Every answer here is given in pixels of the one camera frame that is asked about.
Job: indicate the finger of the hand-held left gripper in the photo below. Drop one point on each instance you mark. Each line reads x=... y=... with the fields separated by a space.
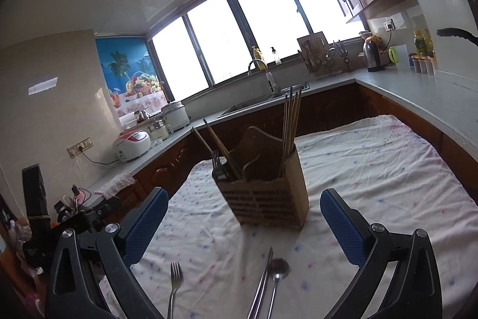
x=110 y=210

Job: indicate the steel sink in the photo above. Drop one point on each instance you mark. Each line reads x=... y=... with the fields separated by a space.
x=257 y=104

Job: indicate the clear soap dispenser bottle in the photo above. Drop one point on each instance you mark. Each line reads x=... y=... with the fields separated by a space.
x=276 y=57

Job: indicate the wooden cutting board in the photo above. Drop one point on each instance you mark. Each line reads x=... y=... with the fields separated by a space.
x=312 y=42

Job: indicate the white lace cloth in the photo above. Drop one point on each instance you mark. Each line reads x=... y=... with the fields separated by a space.
x=115 y=185

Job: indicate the wall outlet strip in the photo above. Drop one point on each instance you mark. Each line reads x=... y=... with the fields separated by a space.
x=80 y=147

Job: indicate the yellow detergent bottle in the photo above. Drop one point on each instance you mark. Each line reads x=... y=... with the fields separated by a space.
x=257 y=54

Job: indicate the steel electric kettle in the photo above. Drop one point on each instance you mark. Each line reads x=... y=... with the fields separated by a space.
x=373 y=55

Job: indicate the kitchen window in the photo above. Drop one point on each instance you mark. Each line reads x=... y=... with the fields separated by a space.
x=261 y=20

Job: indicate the dark fork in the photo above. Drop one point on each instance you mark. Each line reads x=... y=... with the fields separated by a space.
x=221 y=165

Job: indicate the white floral tablecloth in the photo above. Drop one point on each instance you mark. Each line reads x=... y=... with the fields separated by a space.
x=373 y=169

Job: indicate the white wall outlet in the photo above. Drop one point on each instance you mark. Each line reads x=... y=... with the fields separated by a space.
x=388 y=24

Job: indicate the small white appliance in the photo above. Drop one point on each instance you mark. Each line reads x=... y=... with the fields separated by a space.
x=160 y=132

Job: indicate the chrome faucet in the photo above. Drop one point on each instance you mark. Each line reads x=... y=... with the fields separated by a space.
x=270 y=81

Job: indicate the white electric pot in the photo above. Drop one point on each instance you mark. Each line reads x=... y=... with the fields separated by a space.
x=175 y=115

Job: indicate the yellow oil bottle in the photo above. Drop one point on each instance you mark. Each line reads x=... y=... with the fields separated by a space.
x=419 y=42
x=429 y=42

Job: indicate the metal spoon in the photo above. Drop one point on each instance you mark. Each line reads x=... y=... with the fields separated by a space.
x=279 y=268

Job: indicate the white and red rice cooker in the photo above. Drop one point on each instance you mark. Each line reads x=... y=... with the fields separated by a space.
x=132 y=147

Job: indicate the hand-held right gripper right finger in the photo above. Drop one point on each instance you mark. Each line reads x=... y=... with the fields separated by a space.
x=343 y=229

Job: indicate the metal fork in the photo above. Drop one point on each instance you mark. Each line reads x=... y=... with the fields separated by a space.
x=175 y=278

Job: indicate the metal dish rack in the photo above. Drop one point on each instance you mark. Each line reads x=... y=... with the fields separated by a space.
x=330 y=59

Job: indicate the wooden utensil holder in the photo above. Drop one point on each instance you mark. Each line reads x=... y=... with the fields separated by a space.
x=269 y=192

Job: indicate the green cup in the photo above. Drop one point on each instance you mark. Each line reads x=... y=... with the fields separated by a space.
x=393 y=55

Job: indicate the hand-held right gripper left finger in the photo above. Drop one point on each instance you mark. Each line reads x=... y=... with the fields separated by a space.
x=145 y=222

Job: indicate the wooden lower cabinets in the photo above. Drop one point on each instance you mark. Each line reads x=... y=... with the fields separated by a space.
x=328 y=106

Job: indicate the fruit printed window blind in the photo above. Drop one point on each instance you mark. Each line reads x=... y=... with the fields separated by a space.
x=119 y=72

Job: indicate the seasoning jar rack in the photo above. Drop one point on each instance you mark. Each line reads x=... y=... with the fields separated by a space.
x=424 y=65

